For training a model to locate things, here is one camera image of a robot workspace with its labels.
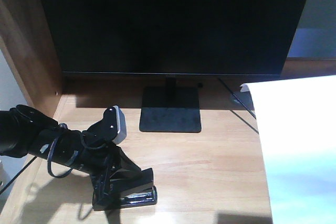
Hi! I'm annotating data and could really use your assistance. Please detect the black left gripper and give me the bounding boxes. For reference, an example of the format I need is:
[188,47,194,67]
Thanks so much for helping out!
[67,120,123,210]

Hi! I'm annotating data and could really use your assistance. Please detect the black stapler with orange button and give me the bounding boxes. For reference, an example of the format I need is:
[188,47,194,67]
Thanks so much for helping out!
[94,149,158,211]

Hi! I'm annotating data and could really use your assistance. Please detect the white paper sheets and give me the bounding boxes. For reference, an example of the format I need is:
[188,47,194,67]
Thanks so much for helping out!
[241,76,335,223]

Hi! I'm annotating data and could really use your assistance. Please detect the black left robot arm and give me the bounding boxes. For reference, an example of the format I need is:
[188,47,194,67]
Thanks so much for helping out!
[1,104,127,211]

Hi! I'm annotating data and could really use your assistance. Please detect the wooden desk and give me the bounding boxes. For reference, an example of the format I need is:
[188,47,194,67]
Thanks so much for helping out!
[1,0,335,223]

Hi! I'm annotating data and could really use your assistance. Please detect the black computer monitor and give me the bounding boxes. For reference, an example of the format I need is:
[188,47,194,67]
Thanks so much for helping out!
[41,0,306,133]

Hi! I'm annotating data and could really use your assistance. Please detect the grey camera on left gripper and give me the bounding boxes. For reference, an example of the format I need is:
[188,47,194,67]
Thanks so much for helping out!
[102,105,127,145]

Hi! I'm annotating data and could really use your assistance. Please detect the black monitor cable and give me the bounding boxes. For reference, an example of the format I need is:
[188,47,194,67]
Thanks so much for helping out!
[217,77,257,119]

